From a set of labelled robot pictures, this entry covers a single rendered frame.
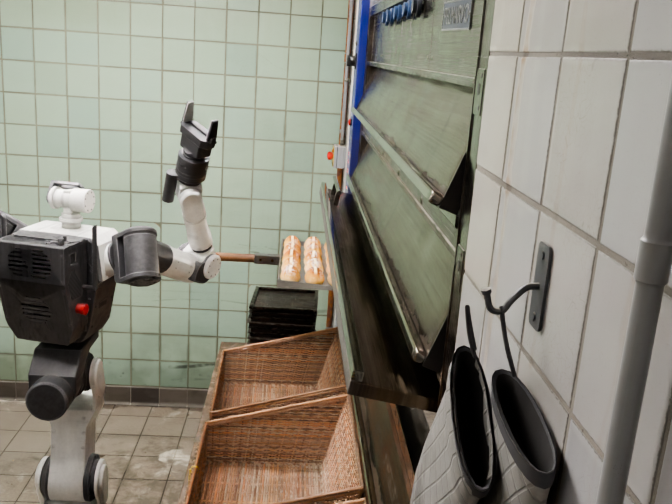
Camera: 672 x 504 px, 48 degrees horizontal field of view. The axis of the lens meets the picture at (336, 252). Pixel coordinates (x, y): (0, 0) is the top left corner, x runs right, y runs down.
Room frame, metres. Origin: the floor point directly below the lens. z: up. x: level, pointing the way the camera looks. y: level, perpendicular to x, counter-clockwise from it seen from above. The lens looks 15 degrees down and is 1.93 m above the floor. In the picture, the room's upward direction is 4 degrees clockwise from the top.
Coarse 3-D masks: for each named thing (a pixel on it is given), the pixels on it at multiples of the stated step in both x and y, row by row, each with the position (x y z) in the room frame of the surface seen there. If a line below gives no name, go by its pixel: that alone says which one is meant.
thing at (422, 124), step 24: (384, 72) 2.57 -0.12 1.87; (384, 96) 2.31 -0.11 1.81; (408, 96) 1.88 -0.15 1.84; (432, 96) 1.58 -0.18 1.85; (456, 96) 1.37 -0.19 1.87; (360, 120) 2.45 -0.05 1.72; (384, 120) 2.09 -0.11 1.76; (408, 120) 1.74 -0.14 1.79; (432, 120) 1.47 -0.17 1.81; (456, 120) 1.28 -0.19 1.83; (384, 144) 1.76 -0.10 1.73; (408, 144) 1.60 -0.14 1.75; (432, 144) 1.37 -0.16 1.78; (456, 144) 1.21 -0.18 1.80; (408, 168) 1.37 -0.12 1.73; (432, 168) 1.29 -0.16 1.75; (456, 168) 1.14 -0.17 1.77; (432, 192) 1.13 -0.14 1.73
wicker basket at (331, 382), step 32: (224, 352) 2.82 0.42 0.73; (256, 352) 2.84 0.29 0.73; (288, 352) 2.85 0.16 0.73; (320, 352) 2.86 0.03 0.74; (224, 384) 2.82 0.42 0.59; (256, 384) 2.84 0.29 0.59; (288, 384) 2.85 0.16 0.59; (320, 384) 2.80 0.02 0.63; (224, 416) 2.30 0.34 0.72; (224, 448) 2.30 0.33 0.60
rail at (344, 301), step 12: (324, 192) 2.68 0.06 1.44; (324, 204) 2.50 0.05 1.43; (336, 240) 1.98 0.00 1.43; (336, 252) 1.85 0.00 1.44; (336, 264) 1.73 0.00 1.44; (336, 276) 1.65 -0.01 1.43; (348, 300) 1.47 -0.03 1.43; (348, 312) 1.40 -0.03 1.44; (348, 324) 1.33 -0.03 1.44; (348, 336) 1.26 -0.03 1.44; (348, 348) 1.22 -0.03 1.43; (348, 360) 1.19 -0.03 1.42; (360, 360) 1.16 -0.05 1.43; (360, 372) 1.12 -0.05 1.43
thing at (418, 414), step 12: (396, 408) 1.51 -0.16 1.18; (408, 408) 1.52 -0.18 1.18; (396, 420) 1.50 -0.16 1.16; (408, 420) 1.46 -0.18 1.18; (420, 420) 1.46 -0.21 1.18; (408, 432) 1.41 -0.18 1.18; (420, 432) 1.41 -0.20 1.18; (408, 444) 1.36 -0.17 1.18; (420, 444) 1.36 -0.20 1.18; (408, 456) 1.32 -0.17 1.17; (420, 456) 1.31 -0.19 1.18; (408, 468) 1.31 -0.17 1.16
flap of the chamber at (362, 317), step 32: (320, 192) 2.82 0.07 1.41; (352, 224) 2.34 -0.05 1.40; (352, 256) 1.93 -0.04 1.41; (352, 288) 1.63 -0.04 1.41; (384, 288) 1.70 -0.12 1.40; (384, 320) 1.46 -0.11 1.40; (384, 352) 1.28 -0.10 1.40; (352, 384) 1.12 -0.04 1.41; (384, 384) 1.13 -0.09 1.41; (416, 384) 1.17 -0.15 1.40
